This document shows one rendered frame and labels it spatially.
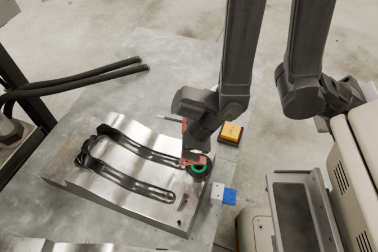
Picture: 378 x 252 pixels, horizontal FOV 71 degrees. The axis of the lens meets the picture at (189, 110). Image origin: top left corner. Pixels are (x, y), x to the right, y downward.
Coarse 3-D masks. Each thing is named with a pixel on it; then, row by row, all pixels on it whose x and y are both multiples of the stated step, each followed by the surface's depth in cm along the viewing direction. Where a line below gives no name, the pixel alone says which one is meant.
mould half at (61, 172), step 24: (96, 120) 97; (120, 120) 88; (72, 144) 91; (96, 144) 82; (144, 144) 87; (168, 144) 87; (48, 168) 86; (72, 168) 78; (120, 168) 80; (144, 168) 82; (168, 168) 82; (72, 192) 86; (96, 192) 75; (120, 192) 77; (192, 192) 76; (144, 216) 74; (168, 216) 73; (192, 216) 73
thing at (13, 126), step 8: (0, 112) 93; (0, 120) 93; (8, 120) 97; (0, 128) 95; (8, 128) 97; (16, 128) 100; (24, 128) 104; (0, 136) 98; (8, 136) 98; (16, 136) 100; (24, 136) 102; (0, 144) 100; (8, 144) 99; (16, 144) 100
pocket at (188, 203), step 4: (184, 196) 79; (188, 196) 77; (192, 196) 76; (184, 200) 78; (188, 200) 78; (192, 200) 78; (196, 200) 76; (180, 204) 76; (184, 204) 77; (188, 204) 77; (192, 204) 77; (196, 204) 76; (180, 208) 76; (184, 208) 76; (188, 208) 76; (192, 208) 76; (184, 212) 76; (188, 212) 76; (192, 212) 74
